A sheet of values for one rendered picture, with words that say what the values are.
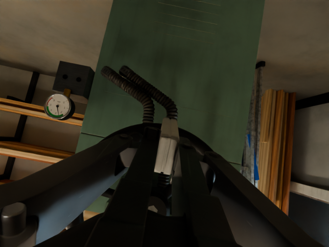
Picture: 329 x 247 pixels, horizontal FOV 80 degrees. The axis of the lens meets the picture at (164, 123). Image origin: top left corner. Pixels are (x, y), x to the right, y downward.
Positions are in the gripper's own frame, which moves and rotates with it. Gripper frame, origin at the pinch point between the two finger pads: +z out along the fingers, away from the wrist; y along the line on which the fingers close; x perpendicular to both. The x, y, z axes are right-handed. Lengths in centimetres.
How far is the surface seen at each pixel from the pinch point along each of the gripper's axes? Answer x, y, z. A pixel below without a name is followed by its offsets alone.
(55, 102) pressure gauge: -5.5, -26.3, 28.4
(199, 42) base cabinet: 16.5, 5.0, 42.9
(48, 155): -111, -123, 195
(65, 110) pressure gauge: -6.8, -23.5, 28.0
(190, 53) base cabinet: 13.2, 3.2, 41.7
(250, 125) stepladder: -14, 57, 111
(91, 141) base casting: -14.8, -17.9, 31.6
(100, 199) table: -27.7, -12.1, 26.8
